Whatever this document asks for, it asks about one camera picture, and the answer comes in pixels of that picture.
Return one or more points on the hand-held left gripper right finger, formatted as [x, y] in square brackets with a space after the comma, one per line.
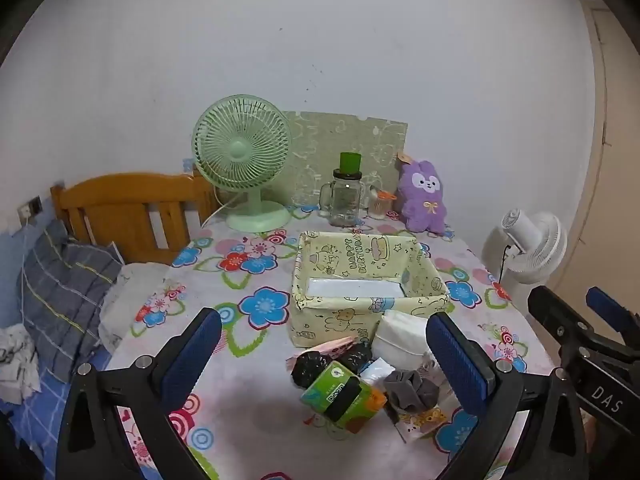
[457, 360]

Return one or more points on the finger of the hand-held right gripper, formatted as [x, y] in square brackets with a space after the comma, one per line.
[607, 305]
[555, 312]

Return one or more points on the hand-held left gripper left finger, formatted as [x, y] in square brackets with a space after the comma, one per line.
[192, 355]

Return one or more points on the grey scrunchie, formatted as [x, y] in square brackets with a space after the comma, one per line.
[407, 392]

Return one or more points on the white soft tissue pack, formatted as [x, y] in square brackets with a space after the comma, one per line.
[400, 340]

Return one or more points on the cartoon print plastic packet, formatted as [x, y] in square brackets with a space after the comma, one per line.
[425, 421]

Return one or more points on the black garbage bag roll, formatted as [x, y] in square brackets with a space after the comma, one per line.
[310, 370]

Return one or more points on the pink tissue pack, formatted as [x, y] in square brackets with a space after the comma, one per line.
[330, 347]

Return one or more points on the yellow cartoon fabric storage box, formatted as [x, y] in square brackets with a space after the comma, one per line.
[325, 325]

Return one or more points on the person's right hand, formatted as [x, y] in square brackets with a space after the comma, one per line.
[591, 429]

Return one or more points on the white standing fan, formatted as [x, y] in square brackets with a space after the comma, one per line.
[542, 245]

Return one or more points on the floral tablecloth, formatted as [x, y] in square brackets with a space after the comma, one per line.
[240, 410]

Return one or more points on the white blanket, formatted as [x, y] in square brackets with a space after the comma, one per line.
[130, 285]

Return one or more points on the flat white packet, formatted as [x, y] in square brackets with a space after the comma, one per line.
[350, 288]

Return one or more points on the grey plaid pillow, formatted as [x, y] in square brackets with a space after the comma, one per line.
[60, 285]

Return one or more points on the purple plush bunny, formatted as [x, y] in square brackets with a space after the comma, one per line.
[422, 200]

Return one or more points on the cotton swab container orange lid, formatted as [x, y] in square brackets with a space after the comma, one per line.
[378, 207]

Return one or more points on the blue checked bed sheet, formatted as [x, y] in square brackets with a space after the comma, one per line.
[35, 425]

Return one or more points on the crumpled white grey cloth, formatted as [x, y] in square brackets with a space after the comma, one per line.
[17, 360]

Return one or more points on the wooden bed headboard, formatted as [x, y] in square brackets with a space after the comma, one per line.
[115, 195]

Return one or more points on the glass jar with green lid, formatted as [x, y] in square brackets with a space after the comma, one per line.
[346, 200]

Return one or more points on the beige door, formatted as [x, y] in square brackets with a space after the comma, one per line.
[620, 110]

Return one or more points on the green desk fan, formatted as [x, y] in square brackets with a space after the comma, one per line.
[237, 147]

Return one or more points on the green patterned board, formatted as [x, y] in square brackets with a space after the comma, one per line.
[340, 130]

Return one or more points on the wall power socket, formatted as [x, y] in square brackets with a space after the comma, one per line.
[30, 207]

